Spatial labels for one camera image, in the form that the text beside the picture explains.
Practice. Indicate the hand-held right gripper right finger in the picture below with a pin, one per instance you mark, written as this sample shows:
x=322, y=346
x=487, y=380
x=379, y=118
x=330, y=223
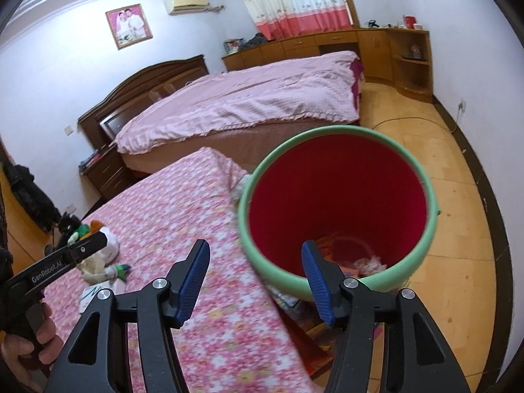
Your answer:
x=321, y=282

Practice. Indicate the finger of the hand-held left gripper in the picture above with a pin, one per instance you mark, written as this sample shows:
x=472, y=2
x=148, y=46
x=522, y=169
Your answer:
x=88, y=246

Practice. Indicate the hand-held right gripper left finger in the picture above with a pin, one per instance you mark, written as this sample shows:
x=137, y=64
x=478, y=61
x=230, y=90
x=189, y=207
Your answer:
x=192, y=282

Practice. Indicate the white plastic bag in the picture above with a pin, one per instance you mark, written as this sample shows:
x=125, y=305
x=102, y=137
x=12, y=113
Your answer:
x=109, y=249

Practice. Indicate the orange snack wrapper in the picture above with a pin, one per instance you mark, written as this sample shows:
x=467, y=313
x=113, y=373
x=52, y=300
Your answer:
x=96, y=225

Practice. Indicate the white teal tissue box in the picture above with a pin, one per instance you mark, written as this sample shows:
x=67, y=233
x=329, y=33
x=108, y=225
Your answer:
x=88, y=294

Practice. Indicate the small white wad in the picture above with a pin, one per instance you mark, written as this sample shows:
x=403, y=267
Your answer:
x=370, y=265

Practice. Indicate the red bin with green rim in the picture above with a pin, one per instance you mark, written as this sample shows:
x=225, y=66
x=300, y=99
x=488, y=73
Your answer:
x=339, y=188

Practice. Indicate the person's left hand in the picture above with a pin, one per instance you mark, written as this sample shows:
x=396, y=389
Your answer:
x=24, y=352

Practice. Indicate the pink floral cloth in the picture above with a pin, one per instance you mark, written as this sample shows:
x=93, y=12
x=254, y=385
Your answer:
x=172, y=213

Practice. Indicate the dark wooden nightstand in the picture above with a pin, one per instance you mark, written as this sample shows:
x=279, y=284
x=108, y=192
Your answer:
x=110, y=172

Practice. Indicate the black hanging jacket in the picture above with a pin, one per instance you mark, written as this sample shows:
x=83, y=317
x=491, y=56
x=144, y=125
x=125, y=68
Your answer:
x=24, y=192

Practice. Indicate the small pile of books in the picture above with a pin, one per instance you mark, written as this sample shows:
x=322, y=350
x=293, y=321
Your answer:
x=91, y=159

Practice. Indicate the dark wooden headboard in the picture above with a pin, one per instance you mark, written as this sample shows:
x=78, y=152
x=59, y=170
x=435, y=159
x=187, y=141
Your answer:
x=135, y=86

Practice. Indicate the pink bed quilt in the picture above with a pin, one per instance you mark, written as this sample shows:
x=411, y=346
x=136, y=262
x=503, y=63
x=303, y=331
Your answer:
x=245, y=98

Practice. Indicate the wooden corner shelf cabinet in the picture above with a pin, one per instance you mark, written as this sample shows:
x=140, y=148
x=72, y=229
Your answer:
x=376, y=53

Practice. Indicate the long wooden low cabinet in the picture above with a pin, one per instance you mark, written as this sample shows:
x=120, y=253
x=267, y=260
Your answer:
x=286, y=47

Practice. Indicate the small dark ornament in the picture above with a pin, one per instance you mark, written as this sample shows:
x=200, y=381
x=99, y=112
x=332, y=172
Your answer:
x=414, y=52

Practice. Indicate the dark heap of clothes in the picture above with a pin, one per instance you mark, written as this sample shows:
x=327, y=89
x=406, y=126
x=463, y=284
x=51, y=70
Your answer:
x=256, y=41

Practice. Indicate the small black gadget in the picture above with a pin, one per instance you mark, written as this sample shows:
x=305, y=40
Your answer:
x=371, y=23

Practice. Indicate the small red box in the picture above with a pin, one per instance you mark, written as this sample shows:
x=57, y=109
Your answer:
x=409, y=22

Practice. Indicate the cream and pink curtain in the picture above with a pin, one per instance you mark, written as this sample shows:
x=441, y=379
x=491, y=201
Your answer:
x=294, y=0

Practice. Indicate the framed wall photo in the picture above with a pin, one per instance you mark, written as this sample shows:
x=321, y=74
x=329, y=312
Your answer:
x=129, y=26

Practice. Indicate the wall air conditioner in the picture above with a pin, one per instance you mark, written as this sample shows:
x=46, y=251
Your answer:
x=186, y=5

